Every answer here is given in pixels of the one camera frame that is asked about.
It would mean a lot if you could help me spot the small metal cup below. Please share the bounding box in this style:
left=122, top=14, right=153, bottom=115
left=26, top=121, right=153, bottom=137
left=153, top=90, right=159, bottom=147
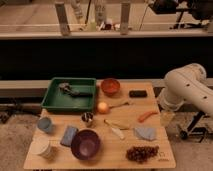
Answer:
left=81, top=112, right=94, bottom=127

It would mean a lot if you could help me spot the yellow red apple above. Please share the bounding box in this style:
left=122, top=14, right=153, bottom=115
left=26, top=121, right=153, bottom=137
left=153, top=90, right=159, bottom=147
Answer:
left=97, top=102, right=109, bottom=114

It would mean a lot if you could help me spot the red orange bowl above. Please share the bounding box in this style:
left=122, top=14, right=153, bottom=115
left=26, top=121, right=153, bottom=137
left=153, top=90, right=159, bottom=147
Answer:
left=101, top=78, right=120, bottom=96

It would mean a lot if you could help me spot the green plastic tray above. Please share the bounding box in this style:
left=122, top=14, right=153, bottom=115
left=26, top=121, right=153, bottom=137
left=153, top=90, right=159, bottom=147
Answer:
left=41, top=77, right=96, bottom=113

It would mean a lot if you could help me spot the dark grape bunch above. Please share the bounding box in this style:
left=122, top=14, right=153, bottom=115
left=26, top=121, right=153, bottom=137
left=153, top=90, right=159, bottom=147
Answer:
left=126, top=146, right=159, bottom=163

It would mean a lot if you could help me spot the black rectangular block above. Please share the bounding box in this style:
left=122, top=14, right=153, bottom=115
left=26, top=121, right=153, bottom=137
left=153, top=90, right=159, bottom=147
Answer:
left=129, top=90, right=147, bottom=98

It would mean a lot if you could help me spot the black camera on stand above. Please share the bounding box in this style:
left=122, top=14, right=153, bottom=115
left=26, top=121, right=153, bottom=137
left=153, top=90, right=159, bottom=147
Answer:
left=149, top=0, right=213, bottom=29

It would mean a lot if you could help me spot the orange carrot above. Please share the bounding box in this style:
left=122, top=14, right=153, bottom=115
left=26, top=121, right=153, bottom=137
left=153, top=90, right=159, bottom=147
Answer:
left=138, top=111, right=158, bottom=123

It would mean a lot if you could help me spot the grey tool in tray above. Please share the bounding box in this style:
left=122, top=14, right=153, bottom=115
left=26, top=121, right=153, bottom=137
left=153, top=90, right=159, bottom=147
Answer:
left=59, top=83, right=92, bottom=97

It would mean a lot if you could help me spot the blue grey cloth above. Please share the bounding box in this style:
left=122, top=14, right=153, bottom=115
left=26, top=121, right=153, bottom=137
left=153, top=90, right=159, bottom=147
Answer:
left=134, top=127, right=156, bottom=141

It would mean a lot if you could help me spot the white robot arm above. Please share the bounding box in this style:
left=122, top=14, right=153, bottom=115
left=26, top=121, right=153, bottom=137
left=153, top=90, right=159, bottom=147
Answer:
left=157, top=63, right=213, bottom=116

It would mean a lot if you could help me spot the blue small cup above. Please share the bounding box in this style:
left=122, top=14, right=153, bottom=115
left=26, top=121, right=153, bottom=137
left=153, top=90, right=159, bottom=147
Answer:
left=37, top=117, right=53, bottom=134

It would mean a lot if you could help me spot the purple bowl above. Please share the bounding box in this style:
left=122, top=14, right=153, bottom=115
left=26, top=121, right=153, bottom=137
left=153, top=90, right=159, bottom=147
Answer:
left=71, top=129, right=101, bottom=160

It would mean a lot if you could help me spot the blue sponge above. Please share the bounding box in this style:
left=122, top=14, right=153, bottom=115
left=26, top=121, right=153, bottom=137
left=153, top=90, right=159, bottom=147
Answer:
left=60, top=126, right=78, bottom=147

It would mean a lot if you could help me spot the wooden spoon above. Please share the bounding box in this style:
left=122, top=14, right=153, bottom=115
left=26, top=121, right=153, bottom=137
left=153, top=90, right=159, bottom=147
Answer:
left=104, top=119, right=130, bottom=130

